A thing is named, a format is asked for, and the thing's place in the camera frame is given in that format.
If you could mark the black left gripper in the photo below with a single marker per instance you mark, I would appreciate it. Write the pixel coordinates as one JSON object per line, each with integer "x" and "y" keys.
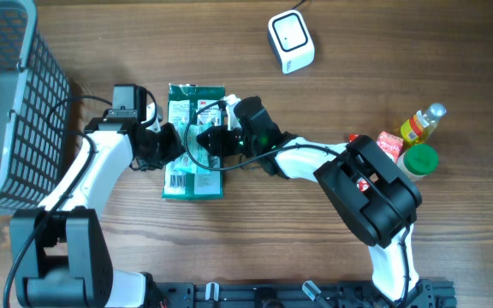
{"x": 173, "y": 149}

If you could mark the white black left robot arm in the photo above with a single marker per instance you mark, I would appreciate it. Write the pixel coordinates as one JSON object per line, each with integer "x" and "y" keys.
{"x": 60, "y": 256}

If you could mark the grey plastic shopping basket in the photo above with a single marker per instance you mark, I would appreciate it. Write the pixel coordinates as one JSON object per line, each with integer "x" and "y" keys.
{"x": 33, "y": 89}

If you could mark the red juice carton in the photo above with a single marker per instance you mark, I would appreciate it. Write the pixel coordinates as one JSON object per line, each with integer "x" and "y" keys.
{"x": 391, "y": 145}

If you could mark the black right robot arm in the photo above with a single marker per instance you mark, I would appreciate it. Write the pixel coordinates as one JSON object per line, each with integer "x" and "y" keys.
{"x": 372, "y": 196}

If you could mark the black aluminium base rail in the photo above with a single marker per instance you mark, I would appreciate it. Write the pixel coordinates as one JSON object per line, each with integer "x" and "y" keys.
{"x": 343, "y": 294}

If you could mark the yellow dish soap bottle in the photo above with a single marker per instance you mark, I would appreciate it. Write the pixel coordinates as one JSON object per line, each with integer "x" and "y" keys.
{"x": 418, "y": 128}

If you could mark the green white round can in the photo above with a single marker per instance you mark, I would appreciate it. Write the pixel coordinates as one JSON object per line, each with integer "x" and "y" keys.
{"x": 418, "y": 161}

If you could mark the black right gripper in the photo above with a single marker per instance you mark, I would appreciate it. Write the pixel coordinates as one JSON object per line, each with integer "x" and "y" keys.
{"x": 220, "y": 145}

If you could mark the green white 3M package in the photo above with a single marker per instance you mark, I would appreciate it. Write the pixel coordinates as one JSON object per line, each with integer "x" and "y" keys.
{"x": 192, "y": 104}

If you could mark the red snack stick packet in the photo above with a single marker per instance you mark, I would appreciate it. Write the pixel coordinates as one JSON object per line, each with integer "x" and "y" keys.
{"x": 362, "y": 184}

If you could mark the light green wipes packet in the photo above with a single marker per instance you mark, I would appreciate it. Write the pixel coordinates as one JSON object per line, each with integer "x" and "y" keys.
{"x": 184, "y": 163}

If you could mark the white barcode scanner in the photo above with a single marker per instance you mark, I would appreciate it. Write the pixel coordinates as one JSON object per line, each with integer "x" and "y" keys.
{"x": 290, "y": 41}

